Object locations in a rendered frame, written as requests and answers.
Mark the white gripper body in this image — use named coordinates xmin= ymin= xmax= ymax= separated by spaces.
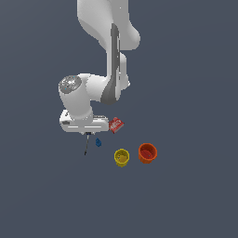
xmin=59 ymin=109 xmax=111 ymax=136

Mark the red printed box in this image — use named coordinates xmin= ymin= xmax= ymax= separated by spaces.
xmin=108 ymin=116 xmax=126 ymax=135

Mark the yellow cup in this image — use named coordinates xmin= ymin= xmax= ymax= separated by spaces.
xmin=113 ymin=148 xmax=130 ymax=168

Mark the orange cup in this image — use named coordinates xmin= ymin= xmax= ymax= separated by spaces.
xmin=138 ymin=142 xmax=158 ymax=165

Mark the thin black-handled screwdriver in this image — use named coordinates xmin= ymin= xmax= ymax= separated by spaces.
xmin=84 ymin=132 xmax=92 ymax=156

